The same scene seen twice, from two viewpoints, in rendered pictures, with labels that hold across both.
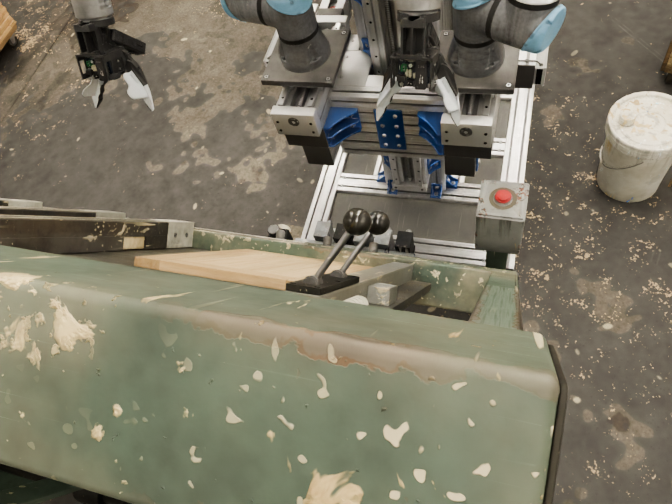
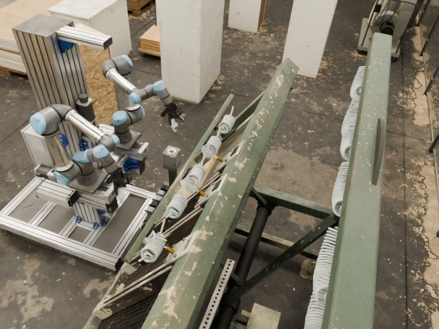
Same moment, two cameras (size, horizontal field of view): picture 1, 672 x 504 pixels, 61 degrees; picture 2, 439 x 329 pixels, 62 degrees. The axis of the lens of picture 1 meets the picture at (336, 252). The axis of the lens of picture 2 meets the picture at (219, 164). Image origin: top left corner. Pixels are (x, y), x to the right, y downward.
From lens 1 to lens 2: 2.26 m
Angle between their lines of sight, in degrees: 61
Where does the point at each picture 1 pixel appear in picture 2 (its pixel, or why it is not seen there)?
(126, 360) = (284, 74)
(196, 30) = not seen: outside the picture
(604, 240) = (149, 178)
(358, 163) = (80, 236)
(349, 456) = (291, 68)
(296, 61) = (95, 177)
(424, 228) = (129, 218)
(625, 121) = not seen: hidden behind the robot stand
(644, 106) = not seen: hidden behind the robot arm
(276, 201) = (66, 293)
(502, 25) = (134, 117)
